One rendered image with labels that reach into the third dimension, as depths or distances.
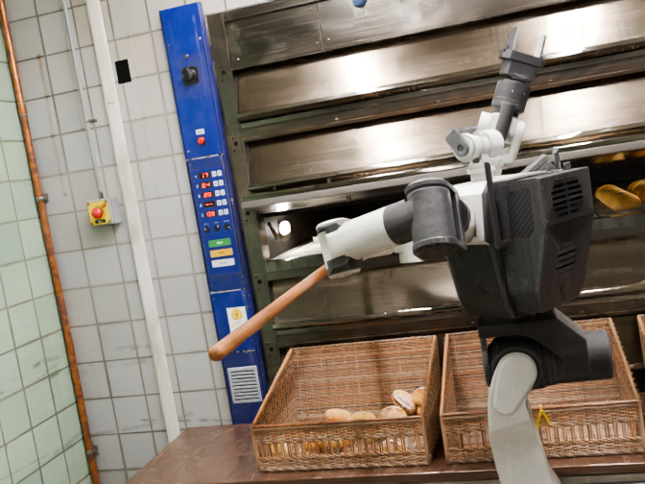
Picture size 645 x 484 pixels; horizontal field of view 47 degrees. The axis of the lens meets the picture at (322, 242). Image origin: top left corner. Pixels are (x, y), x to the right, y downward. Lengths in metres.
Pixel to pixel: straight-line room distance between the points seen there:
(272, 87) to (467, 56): 0.70
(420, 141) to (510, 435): 1.18
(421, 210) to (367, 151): 1.13
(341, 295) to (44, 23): 1.55
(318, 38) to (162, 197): 0.84
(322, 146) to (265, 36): 0.45
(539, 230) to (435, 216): 0.21
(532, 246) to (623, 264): 1.09
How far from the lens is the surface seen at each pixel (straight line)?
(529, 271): 1.59
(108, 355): 3.13
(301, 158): 2.69
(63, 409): 3.19
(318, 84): 2.67
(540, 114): 2.59
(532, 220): 1.57
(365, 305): 2.68
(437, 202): 1.52
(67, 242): 3.12
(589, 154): 2.44
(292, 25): 2.74
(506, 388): 1.73
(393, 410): 2.60
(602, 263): 2.64
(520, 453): 1.82
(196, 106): 2.79
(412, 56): 2.63
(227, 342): 1.41
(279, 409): 2.63
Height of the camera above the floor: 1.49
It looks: 6 degrees down
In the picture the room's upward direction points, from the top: 9 degrees counter-clockwise
